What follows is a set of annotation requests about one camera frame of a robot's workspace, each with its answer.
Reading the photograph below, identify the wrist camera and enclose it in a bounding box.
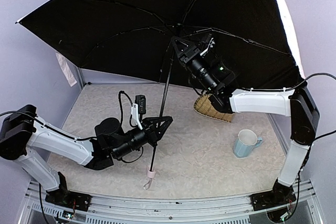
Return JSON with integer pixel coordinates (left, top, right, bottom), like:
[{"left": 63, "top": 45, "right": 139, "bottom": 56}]
[
  {"left": 131, "top": 94, "right": 146, "bottom": 130},
  {"left": 200, "top": 33, "right": 215, "bottom": 57}
]

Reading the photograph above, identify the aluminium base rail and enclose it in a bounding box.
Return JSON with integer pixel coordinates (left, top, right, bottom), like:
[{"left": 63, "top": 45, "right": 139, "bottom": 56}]
[{"left": 16, "top": 180, "right": 325, "bottom": 223}]

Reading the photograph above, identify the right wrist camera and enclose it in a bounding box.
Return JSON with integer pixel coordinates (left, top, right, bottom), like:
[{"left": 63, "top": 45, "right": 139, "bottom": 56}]
[{"left": 200, "top": 33, "right": 215, "bottom": 57}]

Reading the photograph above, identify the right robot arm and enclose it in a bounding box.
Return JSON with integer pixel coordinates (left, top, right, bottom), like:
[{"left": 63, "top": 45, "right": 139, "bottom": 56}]
[{"left": 171, "top": 36, "right": 320, "bottom": 209}]

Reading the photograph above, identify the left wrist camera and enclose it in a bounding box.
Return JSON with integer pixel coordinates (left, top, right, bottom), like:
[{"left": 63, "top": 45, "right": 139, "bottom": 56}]
[{"left": 131, "top": 94, "right": 146, "bottom": 130}]

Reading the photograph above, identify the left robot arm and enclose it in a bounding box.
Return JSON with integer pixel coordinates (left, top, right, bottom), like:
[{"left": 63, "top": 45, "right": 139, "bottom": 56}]
[{"left": 1, "top": 104, "right": 173, "bottom": 207}]

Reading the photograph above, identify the light blue ceramic mug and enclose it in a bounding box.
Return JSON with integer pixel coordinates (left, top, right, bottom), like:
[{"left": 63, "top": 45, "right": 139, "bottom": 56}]
[{"left": 233, "top": 129, "right": 263, "bottom": 158}]

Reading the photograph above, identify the pink and black folding umbrella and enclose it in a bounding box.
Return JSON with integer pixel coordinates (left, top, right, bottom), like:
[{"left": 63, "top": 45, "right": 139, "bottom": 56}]
[{"left": 15, "top": 0, "right": 307, "bottom": 190}]

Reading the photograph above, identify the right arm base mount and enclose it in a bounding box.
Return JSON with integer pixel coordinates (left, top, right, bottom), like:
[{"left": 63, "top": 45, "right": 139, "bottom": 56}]
[{"left": 250, "top": 191, "right": 296, "bottom": 211}]

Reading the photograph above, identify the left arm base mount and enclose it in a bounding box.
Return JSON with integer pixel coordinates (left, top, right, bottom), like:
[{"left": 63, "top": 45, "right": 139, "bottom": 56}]
[{"left": 45, "top": 191, "right": 92, "bottom": 211}]

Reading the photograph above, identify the woven bamboo tray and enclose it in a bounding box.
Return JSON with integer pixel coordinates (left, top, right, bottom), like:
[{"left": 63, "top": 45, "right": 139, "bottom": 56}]
[{"left": 193, "top": 94, "right": 233, "bottom": 123}]

